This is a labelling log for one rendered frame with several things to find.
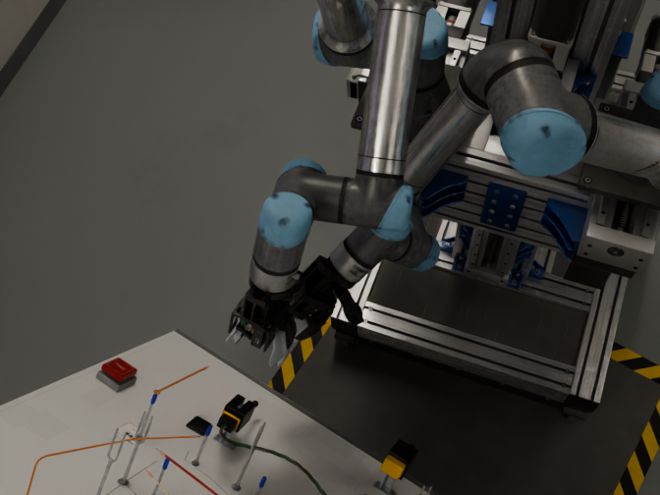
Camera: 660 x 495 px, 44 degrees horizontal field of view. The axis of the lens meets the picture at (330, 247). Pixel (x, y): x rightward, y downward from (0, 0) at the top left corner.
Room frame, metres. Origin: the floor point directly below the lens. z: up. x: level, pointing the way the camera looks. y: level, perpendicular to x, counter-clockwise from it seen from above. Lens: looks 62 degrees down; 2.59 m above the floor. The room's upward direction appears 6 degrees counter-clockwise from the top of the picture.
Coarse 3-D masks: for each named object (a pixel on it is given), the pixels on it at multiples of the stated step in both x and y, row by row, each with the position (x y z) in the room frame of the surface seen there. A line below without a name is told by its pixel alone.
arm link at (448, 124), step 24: (504, 48) 0.83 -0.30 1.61; (528, 48) 0.82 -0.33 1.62; (480, 72) 0.82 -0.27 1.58; (456, 96) 0.84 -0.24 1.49; (480, 96) 0.81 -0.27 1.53; (432, 120) 0.85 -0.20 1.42; (456, 120) 0.82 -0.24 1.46; (480, 120) 0.81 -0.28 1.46; (432, 144) 0.82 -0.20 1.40; (456, 144) 0.81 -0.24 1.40; (408, 168) 0.82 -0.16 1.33; (432, 168) 0.80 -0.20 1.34
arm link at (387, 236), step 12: (360, 228) 0.71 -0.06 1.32; (408, 228) 0.69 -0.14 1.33; (348, 240) 0.70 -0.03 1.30; (360, 240) 0.69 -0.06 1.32; (372, 240) 0.68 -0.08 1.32; (384, 240) 0.68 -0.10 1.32; (396, 240) 0.68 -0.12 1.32; (408, 240) 0.69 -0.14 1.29; (360, 252) 0.67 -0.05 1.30; (372, 252) 0.66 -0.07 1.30; (384, 252) 0.67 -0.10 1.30; (396, 252) 0.67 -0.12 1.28; (360, 264) 0.65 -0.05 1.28; (372, 264) 0.65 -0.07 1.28
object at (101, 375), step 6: (102, 372) 0.57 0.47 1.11; (102, 378) 0.56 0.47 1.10; (108, 378) 0.55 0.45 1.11; (114, 378) 0.56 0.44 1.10; (132, 378) 0.56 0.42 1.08; (108, 384) 0.55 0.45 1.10; (114, 384) 0.54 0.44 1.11; (120, 384) 0.54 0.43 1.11; (126, 384) 0.55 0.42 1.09; (132, 384) 0.55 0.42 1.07; (114, 390) 0.53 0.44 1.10; (120, 390) 0.53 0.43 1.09
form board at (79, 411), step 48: (96, 384) 0.55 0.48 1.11; (144, 384) 0.56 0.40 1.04; (192, 384) 0.57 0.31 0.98; (240, 384) 0.59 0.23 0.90; (0, 432) 0.41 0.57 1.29; (48, 432) 0.42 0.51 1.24; (96, 432) 0.43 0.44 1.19; (144, 432) 0.43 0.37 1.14; (192, 432) 0.44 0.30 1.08; (240, 432) 0.45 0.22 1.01; (288, 432) 0.46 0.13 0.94; (0, 480) 0.32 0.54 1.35; (48, 480) 0.32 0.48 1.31; (96, 480) 0.32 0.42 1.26; (144, 480) 0.33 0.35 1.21; (192, 480) 0.33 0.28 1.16; (288, 480) 0.34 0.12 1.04; (336, 480) 0.34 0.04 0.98
